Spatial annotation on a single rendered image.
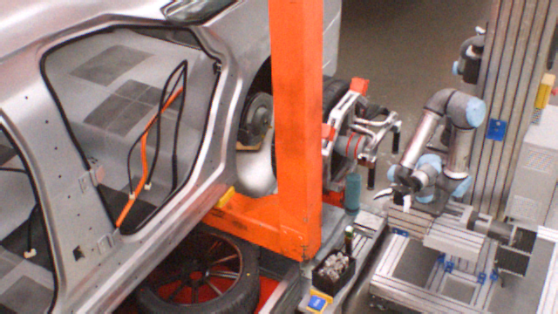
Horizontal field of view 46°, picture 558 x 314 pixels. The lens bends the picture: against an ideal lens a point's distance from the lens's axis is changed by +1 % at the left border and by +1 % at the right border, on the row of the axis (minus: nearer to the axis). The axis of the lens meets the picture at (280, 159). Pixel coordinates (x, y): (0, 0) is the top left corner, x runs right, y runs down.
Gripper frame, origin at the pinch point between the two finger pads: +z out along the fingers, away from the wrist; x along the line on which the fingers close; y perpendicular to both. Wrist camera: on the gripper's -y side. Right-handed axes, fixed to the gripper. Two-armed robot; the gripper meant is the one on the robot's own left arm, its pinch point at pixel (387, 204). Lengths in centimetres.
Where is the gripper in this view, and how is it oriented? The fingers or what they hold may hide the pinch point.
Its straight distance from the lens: 266.9
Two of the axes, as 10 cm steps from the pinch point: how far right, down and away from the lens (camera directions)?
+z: -6.7, 4.9, -5.6
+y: 1.4, 8.2, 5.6
